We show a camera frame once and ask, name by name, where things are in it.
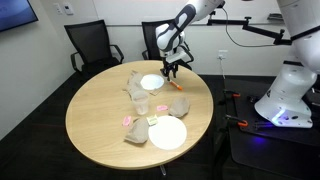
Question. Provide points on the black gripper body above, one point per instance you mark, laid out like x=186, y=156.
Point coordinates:
x=169, y=68

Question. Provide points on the orange white marker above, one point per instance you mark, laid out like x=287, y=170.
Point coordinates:
x=176, y=85

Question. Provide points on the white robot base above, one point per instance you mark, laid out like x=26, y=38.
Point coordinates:
x=282, y=104

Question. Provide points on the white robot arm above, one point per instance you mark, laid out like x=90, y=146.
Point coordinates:
x=196, y=10

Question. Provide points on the clear plastic cup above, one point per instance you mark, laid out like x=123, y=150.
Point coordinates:
x=140, y=100

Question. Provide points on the black office chair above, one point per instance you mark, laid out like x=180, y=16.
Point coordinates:
x=162, y=37
x=94, y=52

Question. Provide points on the white plate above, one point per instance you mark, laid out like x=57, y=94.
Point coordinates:
x=152, y=82
x=168, y=133

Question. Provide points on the pink sweetener packet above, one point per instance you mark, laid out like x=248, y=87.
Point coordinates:
x=162, y=108
x=126, y=120

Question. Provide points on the orange black clamp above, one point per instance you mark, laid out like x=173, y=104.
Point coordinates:
x=240, y=122
x=233, y=94

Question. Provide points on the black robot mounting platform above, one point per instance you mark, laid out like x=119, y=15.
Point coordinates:
x=291, y=152

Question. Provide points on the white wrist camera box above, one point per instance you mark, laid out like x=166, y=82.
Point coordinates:
x=172, y=57

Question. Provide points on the white wall outlet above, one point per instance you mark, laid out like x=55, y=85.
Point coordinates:
x=222, y=54

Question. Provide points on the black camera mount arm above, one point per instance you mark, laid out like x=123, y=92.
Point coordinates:
x=277, y=36

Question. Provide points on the wall monitor screen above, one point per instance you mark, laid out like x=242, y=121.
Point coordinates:
x=15, y=13

